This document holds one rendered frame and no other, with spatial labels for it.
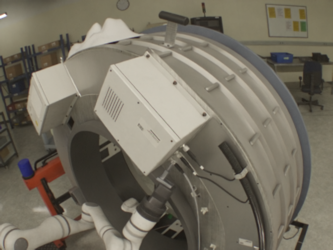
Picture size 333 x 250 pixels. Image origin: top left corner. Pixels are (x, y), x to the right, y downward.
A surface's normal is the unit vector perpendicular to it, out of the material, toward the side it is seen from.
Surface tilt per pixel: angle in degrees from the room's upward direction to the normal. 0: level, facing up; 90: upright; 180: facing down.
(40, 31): 90
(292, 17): 90
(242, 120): 49
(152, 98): 43
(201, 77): 34
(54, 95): 55
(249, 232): 90
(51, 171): 90
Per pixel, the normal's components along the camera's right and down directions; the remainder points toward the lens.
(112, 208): 0.50, -0.46
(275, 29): 0.00, 0.40
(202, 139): -0.63, 0.39
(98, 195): 0.65, -0.21
